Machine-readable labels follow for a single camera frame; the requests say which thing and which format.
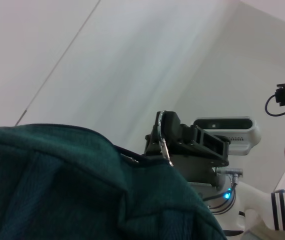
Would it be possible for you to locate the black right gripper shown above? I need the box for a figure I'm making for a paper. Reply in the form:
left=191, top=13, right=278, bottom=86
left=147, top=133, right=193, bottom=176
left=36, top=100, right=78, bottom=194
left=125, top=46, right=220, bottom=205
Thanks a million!
left=143, top=111, right=231, bottom=188

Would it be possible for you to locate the silver zipper key ring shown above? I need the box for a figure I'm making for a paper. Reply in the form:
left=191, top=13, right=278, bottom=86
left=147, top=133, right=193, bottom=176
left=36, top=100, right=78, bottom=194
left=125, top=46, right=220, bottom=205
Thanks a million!
left=157, top=111, right=175, bottom=168

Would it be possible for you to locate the teal fabric lunch bag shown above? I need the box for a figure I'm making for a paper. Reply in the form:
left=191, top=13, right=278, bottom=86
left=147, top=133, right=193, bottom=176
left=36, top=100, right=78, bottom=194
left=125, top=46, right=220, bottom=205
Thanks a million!
left=0, top=123, right=227, bottom=240

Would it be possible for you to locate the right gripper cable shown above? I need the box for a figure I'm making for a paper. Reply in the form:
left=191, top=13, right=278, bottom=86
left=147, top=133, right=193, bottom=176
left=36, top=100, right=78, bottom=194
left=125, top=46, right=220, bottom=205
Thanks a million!
left=202, top=168, right=245, bottom=216

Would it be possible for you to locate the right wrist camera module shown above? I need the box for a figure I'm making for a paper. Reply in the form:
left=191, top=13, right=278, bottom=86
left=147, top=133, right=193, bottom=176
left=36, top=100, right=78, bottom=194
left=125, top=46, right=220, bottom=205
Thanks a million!
left=192, top=116, right=261, bottom=156

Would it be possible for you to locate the black head camera cable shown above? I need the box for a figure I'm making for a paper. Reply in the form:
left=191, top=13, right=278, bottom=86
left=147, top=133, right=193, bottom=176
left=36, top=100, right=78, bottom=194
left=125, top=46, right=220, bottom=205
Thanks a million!
left=264, top=93, right=285, bottom=118

